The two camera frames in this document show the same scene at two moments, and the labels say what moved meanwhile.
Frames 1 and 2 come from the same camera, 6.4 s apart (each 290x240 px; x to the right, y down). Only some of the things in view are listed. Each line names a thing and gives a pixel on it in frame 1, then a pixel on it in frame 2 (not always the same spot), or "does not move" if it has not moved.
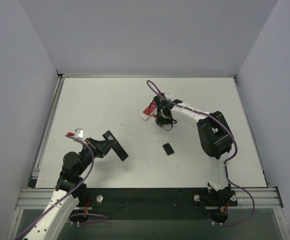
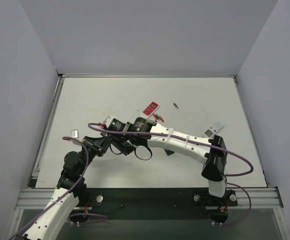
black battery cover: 168,149 does not move
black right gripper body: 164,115 -> 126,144
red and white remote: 147,112 does not move
